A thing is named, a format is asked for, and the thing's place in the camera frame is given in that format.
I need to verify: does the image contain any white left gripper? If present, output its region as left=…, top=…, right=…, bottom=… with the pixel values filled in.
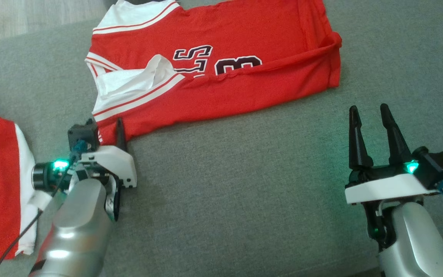
left=79, top=117, right=138, bottom=189

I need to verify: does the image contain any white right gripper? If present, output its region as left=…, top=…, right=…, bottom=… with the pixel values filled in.
left=345, top=103, right=440, bottom=205

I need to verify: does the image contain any red jersey with white sleeves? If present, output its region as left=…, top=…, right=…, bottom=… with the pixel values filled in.
left=85, top=0, right=342, bottom=145

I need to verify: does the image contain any grey floor rug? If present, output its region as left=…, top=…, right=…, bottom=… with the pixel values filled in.
left=0, top=0, right=443, bottom=277

